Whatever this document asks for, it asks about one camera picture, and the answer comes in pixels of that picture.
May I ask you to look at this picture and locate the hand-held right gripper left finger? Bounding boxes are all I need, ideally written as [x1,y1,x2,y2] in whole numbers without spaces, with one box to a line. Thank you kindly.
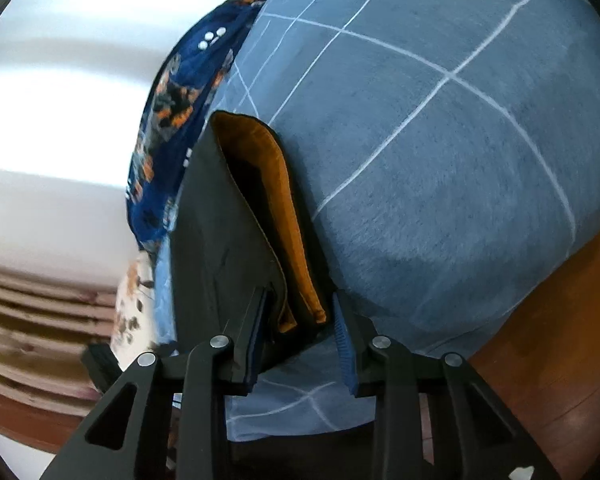
[39,284,277,480]

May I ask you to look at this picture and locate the blue grid bed sheet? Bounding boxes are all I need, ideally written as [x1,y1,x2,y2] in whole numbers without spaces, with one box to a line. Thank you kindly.
[155,0,600,442]

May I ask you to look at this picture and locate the ribbed wooden headboard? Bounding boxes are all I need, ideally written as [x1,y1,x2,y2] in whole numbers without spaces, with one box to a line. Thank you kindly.
[0,259,118,448]

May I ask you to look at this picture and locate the black pants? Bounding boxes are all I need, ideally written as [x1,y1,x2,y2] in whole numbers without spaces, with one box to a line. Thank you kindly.
[172,109,343,378]

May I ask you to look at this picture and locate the navy dog print blanket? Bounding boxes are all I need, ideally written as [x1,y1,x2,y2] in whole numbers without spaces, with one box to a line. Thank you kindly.
[124,0,276,253]

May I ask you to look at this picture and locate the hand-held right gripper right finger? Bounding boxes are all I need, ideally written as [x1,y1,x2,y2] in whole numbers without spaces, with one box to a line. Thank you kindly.
[330,292,562,480]

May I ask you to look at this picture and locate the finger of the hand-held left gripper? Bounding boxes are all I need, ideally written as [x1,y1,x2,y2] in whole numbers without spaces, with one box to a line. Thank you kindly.
[81,342,125,394]

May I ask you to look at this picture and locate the white paw print blanket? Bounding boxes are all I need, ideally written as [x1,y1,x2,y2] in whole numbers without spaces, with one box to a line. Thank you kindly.
[110,251,157,361]

